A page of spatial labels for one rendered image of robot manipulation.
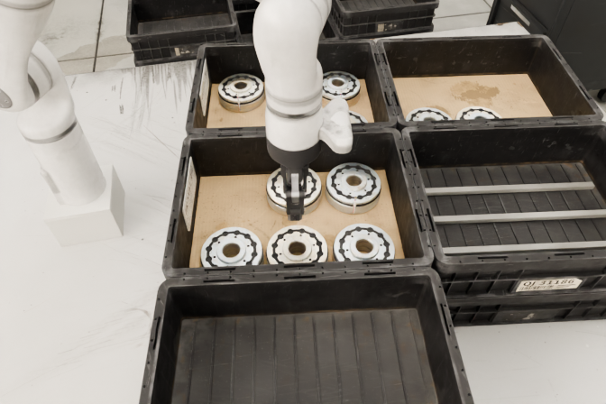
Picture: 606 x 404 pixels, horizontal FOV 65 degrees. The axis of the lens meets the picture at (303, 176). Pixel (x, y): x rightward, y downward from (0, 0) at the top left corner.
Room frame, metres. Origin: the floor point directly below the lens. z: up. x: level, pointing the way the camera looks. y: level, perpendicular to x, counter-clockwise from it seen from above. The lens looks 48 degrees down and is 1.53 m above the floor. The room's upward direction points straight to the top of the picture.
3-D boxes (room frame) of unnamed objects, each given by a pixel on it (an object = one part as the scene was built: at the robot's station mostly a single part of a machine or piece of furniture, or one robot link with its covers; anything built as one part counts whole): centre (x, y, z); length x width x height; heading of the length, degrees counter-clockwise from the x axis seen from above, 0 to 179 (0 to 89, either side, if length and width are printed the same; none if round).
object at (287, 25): (0.46, 0.01, 1.23); 0.09 x 0.07 x 0.15; 165
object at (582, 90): (0.83, -0.37, 0.92); 0.40 x 0.30 x 0.02; 93
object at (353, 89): (0.89, -0.08, 0.86); 0.10 x 0.10 x 0.01
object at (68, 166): (0.63, 0.45, 0.88); 0.09 x 0.09 x 0.17; 21
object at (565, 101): (0.83, -0.37, 0.87); 0.40 x 0.30 x 0.11; 93
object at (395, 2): (1.87, -0.32, 0.37); 0.40 x 0.30 x 0.45; 102
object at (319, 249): (0.44, 0.01, 0.86); 0.10 x 0.10 x 0.01
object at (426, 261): (0.51, 0.01, 0.92); 0.40 x 0.30 x 0.02; 93
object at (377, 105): (0.81, 0.03, 0.87); 0.40 x 0.30 x 0.11; 93
